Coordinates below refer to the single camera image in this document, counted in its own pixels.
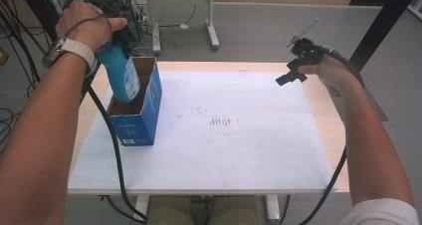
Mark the white table leg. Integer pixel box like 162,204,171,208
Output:
132,194,150,222
264,194,282,222

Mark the white band wristwatch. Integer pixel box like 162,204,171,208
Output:
41,36,98,79

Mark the white background desk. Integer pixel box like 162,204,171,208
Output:
125,0,248,56

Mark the person's right hand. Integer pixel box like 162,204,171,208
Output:
298,56,364,90

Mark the tangle of black floor cables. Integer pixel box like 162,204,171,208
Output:
0,0,44,153

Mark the person's leg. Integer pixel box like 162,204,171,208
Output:
212,194,264,225
144,194,195,225

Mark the black cable under table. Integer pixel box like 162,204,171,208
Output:
99,194,147,225

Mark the thick black gripper cable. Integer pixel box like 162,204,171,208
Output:
298,47,366,225
83,80,148,222

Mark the person's right white sleeve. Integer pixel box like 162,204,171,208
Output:
337,197,421,225

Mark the blue cardboard box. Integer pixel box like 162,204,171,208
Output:
106,56,163,147

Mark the thick black left gripper cable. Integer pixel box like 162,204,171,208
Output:
83,80,148,222

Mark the person's left hand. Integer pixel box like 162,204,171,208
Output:
54,0,128,54

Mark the person's right leg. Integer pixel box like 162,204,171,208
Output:
212,194,264,225

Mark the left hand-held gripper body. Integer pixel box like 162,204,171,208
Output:
63,0,135,32

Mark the black frame post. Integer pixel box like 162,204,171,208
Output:
15,0,61,42
347,0,422,72

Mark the person's left leg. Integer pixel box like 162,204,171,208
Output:
144,194,195,225

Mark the white table mat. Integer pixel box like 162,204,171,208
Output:
68,70,338,193

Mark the thick black right gripper cable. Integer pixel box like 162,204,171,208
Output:
298,47,366,225

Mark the brown box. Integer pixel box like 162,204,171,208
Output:
0,47,10,67

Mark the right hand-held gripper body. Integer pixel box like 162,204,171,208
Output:
286,17,332,67

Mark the blue bottle with white cap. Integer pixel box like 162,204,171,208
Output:
96,44,142,105

